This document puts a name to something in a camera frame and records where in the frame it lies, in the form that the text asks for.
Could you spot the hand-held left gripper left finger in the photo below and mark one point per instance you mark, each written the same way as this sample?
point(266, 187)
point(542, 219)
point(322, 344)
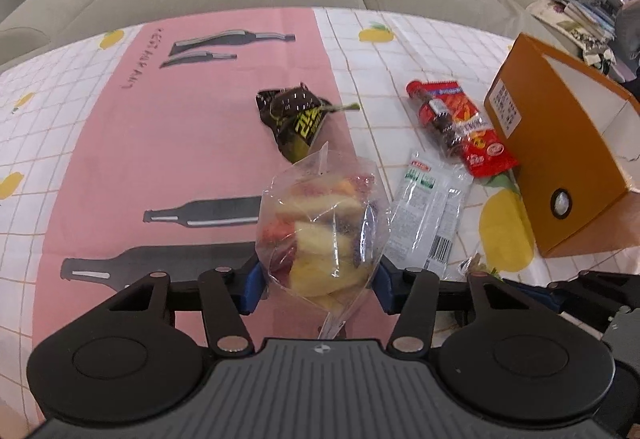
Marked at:
point(250, 289)

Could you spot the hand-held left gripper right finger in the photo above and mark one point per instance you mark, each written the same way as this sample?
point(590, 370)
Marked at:
point(384, 291)

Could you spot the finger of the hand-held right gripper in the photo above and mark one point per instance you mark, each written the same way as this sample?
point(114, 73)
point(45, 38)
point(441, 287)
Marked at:
point(555, 301)

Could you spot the clear mixed fruit bag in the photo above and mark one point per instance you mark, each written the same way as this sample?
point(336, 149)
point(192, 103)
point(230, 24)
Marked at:
point(320, 239)

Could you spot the orange cardboard box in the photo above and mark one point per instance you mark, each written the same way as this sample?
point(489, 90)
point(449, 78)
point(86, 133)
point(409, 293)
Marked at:
point(555, 144)

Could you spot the red snack packet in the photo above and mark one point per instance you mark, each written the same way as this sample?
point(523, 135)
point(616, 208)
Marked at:
point(485, 149)

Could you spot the black snack packet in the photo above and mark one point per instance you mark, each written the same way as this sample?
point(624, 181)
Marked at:
point(295, 119)

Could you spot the pile of magazines on sofa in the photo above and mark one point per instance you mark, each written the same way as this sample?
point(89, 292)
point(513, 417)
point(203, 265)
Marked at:
point(565, 26)

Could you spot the stack of books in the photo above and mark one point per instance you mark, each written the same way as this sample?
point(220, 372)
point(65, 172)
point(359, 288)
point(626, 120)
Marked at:
point(590, 16)

